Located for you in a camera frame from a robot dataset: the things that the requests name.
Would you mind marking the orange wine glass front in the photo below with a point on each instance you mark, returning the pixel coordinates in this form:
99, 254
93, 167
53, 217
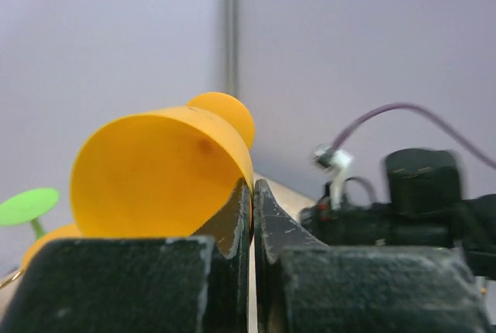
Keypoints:
162, 173

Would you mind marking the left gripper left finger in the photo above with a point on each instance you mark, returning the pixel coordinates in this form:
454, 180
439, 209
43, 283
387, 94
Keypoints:
197, 283

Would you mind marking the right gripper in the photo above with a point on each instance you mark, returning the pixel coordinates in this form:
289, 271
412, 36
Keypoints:
424, 188

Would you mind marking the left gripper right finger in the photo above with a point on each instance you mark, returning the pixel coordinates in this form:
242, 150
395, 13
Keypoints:
304, 285

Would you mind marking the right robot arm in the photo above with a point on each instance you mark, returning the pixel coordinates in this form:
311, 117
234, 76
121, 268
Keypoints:
474, 230

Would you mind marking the green wine glass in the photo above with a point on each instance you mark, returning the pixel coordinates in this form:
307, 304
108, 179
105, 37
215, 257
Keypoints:
28, 207

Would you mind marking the gold wine glass rack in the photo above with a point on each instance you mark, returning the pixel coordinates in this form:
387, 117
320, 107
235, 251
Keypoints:
11, 278

